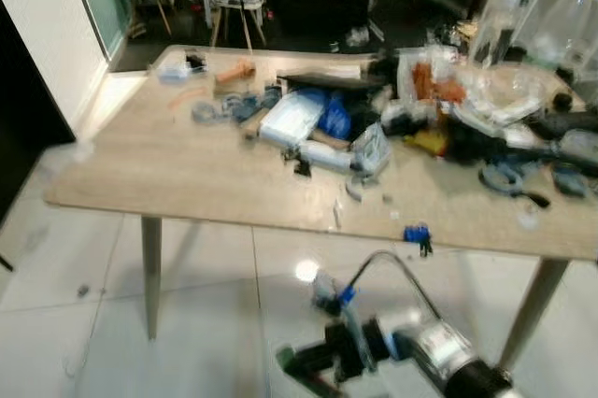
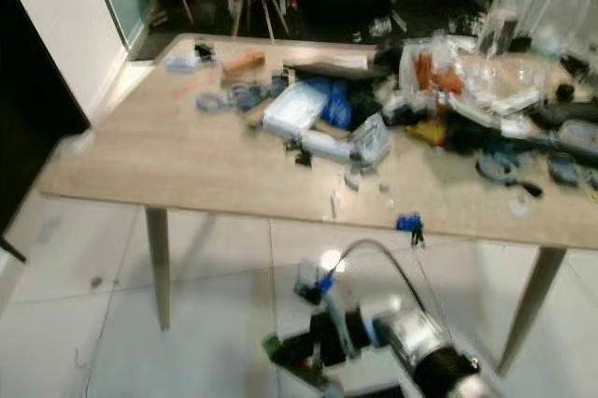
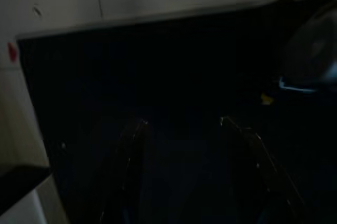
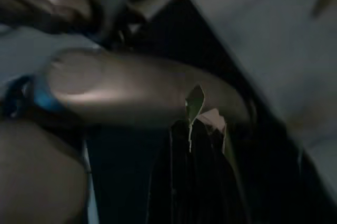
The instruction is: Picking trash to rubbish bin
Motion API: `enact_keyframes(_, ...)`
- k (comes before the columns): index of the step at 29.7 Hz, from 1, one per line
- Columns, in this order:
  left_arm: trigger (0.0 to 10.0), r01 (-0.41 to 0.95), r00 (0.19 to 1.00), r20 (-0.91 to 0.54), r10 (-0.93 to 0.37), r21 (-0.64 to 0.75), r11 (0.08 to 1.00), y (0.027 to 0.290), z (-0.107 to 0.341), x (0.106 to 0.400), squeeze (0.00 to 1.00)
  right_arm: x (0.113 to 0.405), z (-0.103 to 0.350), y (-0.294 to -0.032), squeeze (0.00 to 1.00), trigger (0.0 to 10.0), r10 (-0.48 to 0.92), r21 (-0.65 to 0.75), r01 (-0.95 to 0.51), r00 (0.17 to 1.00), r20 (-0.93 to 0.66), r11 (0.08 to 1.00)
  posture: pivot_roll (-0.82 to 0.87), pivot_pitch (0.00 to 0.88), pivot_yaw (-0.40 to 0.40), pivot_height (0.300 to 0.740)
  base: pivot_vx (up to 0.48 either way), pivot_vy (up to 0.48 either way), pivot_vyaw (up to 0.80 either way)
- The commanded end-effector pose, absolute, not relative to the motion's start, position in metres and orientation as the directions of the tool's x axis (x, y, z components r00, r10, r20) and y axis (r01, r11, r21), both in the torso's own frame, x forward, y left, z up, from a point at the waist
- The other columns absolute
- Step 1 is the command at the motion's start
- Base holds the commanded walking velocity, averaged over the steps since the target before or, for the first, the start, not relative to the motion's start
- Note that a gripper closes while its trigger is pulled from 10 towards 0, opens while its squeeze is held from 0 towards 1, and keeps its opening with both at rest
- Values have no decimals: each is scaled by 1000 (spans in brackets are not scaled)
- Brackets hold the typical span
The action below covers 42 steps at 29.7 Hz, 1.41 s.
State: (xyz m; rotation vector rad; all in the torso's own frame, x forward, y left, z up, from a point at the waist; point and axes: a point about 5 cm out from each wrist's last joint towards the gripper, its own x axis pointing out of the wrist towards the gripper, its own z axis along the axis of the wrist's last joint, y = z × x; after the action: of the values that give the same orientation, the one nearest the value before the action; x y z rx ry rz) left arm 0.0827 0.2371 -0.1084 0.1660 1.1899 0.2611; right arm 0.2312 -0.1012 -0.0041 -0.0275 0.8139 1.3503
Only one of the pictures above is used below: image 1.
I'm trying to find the blue grey roll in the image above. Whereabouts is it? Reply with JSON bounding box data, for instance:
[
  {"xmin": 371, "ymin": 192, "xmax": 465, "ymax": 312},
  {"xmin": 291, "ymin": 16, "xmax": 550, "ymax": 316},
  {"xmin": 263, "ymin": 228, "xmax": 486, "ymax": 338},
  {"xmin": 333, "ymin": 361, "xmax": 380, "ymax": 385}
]
[{"xmin": 551, "ymin": 163, "xmax": 591, "ymax": 198}]

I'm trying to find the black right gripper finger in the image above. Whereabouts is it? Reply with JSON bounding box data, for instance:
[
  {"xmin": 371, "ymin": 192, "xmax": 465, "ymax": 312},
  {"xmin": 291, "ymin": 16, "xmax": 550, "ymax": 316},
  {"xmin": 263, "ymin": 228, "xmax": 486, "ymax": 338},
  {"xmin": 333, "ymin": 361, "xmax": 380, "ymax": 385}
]
[
  {"xmin": 278, "ymin": 342, "xmax": 330, "ymax": 369},
  {"xmin": 285, "ymin": 365, "xmax": 349, "ymax": 397}
]

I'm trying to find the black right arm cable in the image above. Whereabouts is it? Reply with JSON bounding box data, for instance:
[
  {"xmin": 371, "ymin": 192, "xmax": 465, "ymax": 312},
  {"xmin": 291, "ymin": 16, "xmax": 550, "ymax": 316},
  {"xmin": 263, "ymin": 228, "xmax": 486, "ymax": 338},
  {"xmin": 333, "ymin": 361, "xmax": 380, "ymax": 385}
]
[{"xmin": 341, "ymin": 250, "xmax": 442, "ymax": 324}]

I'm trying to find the small blue clip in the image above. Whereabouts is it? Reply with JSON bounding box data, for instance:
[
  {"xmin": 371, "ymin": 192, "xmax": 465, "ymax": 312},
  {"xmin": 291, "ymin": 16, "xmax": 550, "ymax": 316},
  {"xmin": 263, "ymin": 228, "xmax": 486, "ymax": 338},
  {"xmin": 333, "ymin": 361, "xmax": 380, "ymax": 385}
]
[{"xmin": 404, "ymin": 223, "xmax": 434, "ymax": 257}]

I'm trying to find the clear plastic food container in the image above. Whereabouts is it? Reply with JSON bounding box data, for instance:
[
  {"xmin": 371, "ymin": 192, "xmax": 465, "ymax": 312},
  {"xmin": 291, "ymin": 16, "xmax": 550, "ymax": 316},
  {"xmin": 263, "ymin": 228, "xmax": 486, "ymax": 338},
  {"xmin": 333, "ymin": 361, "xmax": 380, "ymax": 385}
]
[{"xmin": 463, "ymin": 64, "xmax": 554, "ymax": 126}]

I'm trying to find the wide clear plastic bottle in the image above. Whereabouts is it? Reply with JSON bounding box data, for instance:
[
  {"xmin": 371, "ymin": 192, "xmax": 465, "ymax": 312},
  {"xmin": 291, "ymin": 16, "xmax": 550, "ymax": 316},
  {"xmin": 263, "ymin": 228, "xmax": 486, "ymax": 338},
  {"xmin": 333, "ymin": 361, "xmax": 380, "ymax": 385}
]
[{"xmin": 533, "ymin": 0, "xmax": 598, "ymax": 77}]

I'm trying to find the orange oblong object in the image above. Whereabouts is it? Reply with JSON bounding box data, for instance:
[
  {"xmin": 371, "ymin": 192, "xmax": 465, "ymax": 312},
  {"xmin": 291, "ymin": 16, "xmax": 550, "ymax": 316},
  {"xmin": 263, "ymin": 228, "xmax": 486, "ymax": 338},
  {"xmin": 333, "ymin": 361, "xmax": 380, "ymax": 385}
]
[{"xmin": 214, "ymin": 59, "xmax": 256, "ymax": 84}]

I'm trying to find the black ring tool with handle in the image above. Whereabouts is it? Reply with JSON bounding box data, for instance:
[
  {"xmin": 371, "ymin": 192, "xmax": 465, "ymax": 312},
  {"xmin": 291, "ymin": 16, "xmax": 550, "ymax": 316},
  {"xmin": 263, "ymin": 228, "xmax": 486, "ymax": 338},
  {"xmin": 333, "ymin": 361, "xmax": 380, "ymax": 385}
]
[{"xmin": 479, "ymin": 163, "xmax": 552, "ymax": 209}]

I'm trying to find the long black tool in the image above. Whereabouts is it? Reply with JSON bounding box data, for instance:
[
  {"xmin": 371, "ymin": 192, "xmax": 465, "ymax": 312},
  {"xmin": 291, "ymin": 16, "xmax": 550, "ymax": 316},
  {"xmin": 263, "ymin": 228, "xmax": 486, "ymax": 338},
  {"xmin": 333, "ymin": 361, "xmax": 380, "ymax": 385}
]
[{"xmin": 448, "ymin": 113, "xmax": 598, "ymax": 170}]

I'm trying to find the light wooden table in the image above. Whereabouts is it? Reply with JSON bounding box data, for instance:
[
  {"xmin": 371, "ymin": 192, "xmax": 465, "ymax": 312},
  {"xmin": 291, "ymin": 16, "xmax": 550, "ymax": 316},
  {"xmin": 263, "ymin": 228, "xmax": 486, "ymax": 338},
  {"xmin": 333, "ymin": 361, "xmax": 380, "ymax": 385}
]
[{"xmin": 42, "ymin": 43, "xmax": 598, "ymax": 371}]

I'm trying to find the blue plastic bag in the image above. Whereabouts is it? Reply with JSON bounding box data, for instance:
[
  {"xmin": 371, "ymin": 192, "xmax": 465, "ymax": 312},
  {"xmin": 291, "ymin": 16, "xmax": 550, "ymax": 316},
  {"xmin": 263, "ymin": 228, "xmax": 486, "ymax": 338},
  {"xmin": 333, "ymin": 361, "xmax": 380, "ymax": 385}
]
[{"xmin": 316, "ymin": 92, "xmax": 353, "ymax": 142}]

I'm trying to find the white flat box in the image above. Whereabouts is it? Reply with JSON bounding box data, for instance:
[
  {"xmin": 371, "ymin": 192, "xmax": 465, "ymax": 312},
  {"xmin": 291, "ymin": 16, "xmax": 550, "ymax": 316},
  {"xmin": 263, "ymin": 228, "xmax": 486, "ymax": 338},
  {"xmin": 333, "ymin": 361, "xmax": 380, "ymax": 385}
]
[{"xmin": 259, "ymin": 90, "xmax": 325, "ymax": 149}]

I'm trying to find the white printed packet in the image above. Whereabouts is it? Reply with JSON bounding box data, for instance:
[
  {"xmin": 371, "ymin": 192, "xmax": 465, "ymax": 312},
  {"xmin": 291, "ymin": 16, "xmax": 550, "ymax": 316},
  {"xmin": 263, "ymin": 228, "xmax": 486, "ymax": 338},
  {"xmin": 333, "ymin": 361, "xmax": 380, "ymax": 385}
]
[{"xmin": 350, "ymin": 122, "xmax": 392, "ymax": 178}]

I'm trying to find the small white blue packet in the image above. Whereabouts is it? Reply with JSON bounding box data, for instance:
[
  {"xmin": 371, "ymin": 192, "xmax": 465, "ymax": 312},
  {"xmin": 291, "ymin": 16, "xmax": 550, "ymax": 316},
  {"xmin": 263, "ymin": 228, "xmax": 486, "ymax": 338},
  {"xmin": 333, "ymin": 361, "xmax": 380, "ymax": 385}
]
[{"xmin": 157, "ymin": 62, "xmax": 192, "ymax": 81}]

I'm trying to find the small black object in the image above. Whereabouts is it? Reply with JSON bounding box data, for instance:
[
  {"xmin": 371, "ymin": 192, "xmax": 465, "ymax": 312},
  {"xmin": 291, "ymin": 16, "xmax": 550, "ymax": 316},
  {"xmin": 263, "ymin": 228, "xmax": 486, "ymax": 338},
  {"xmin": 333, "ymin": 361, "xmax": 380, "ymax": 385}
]
[{"xmin": 184, "ymin": 50, "xmax": 208, "ymax": 72}]

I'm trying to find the black cabinet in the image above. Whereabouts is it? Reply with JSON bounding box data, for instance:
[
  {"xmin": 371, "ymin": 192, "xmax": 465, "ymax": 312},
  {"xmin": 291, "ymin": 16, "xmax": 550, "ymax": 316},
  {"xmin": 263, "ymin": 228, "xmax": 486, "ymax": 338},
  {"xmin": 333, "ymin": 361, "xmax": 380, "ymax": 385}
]
[{"xmin": 0, "ymin": 1, "xmax": 76, "ymax": 221}]

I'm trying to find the yellow object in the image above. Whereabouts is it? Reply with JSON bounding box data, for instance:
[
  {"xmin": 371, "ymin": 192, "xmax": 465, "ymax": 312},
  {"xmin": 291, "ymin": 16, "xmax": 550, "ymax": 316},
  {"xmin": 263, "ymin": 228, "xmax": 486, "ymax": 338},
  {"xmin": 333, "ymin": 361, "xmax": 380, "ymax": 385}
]
[{"xmin": 404, "ymin": 127, "xmax": 449, "ymax": 158}]

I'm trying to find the clear bag with orange contents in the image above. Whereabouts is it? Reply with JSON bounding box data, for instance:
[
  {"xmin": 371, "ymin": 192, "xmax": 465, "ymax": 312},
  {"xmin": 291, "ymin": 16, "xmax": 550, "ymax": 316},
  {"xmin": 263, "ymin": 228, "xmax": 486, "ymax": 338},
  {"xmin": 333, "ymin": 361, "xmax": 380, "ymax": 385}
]
[{"xmin": 397, "ymin": 46, "xmax": 468, "ymax": 105}]

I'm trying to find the slim clear plastic bottle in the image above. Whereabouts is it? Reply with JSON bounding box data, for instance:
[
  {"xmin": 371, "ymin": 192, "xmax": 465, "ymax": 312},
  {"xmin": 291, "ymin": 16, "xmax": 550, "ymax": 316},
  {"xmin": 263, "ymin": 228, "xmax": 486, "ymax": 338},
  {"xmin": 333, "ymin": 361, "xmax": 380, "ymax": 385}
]
[{"xmin": 472, "ymin": 0, "xmax": 538, "ymax": 67}]

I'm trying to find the black flat object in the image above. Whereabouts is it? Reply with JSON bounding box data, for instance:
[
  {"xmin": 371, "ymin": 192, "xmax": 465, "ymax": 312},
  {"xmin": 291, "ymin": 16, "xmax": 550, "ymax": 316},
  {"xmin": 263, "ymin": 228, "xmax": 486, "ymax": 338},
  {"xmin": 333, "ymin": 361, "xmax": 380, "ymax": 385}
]
[{"xmin": 278, "ymin": 60, "xmax": 393, "ymax": 91}]

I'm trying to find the white tube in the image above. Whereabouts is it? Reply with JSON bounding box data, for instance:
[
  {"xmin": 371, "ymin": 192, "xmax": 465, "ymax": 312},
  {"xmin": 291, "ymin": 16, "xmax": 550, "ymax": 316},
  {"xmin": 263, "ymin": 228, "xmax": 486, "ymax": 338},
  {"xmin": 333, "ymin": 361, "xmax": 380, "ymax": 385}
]
[{"xmin": 299, "ymin": 141, "xmax": 354, "ymax": 173}]

